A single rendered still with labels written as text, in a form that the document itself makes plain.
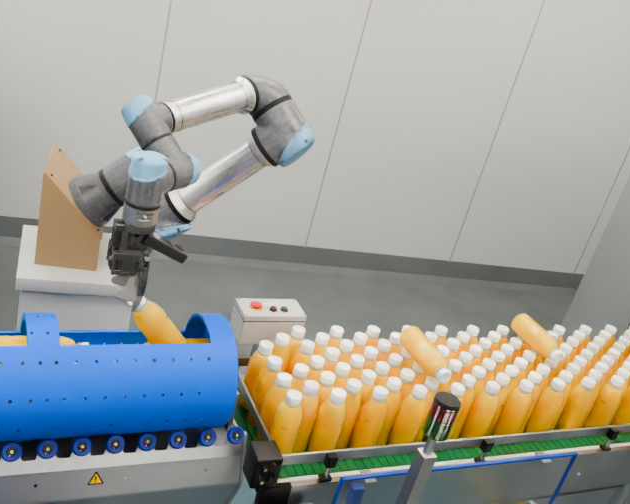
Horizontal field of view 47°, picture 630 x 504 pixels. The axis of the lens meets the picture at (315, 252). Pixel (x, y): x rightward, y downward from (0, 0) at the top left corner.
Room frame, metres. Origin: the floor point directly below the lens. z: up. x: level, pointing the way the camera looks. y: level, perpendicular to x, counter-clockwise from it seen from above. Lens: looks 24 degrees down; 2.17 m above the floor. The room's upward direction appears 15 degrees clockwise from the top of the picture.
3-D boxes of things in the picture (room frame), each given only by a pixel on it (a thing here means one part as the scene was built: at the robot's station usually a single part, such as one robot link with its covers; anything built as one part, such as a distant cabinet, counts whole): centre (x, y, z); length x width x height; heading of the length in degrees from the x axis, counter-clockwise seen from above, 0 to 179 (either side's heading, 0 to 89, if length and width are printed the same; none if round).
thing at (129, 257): (1.41, 0.39, 1.43); 0.09 x 0.08 x 0.12; 119
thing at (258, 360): (1.70, 0.06, 0.99); 0.07 x 0.07 x 0.19
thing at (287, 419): (1.51, -0.05, 0.99); 0.07 x 0.07 x 0.19
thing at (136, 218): (1.42, 0.38, 1.51); 0.08 x 0.08 x 0.05
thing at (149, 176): (1.42, 0.38, 1.59); 0.09 x 0.08 x 0.11; 159
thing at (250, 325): (1.92, 0.08, 1.05); 0.20 x 0.10 x 0.10; 119
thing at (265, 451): (1.41, -0.01, 0.95); 0.10 x 0.07 x 0.10; 29
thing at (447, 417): (1.43, -0.39, 1.23); 0.06 x 0.06 x 0.04
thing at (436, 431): (1.43, -0.39, 1.18); 0.06 x 0.06 x 0.05
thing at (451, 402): (1.43, -0.39, 1.18); 0.06 x 0.06 x 0.16
